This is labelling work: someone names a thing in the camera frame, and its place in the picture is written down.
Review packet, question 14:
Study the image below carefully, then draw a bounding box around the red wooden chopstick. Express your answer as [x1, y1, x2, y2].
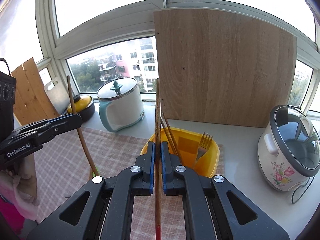
[155, 79, 161, 240]
[67, 75, 99, 179]

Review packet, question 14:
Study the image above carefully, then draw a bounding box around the yellow plastic utensil cup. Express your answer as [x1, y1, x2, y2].
[139, 127, 221, 178]

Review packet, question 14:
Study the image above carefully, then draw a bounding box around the black pot yellow lid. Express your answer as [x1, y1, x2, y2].
[73, 95, 95, 122]

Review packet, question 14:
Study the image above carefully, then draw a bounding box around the light oak laminate board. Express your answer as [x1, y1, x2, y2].
[154, 9, 297, 128]

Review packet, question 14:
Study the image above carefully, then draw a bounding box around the left hand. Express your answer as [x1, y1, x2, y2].
[1, 155, 39, 220]

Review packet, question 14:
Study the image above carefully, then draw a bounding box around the pine plank board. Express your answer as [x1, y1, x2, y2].
[11, 58, 60, 126]

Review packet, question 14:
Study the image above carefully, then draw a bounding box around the pink plaid tablecloth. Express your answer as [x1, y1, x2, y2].
[32, 126, 225, 240]

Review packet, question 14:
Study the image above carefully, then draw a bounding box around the floral white rice cooker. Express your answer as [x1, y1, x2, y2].
[258, 105, 319, 191]

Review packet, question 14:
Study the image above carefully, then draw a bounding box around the rice cooker black cable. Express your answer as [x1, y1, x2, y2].
[291, 174, 316, 204]

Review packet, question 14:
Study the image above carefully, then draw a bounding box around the white plastic cutting board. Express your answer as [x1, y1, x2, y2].
[44, 77, 69, 114]

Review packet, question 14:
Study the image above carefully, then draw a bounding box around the black camera box left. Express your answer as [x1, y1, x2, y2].
[0, 72, 16, 142]

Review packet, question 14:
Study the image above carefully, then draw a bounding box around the white teal electric pot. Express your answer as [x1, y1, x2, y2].
[97, 77, 145, 132]

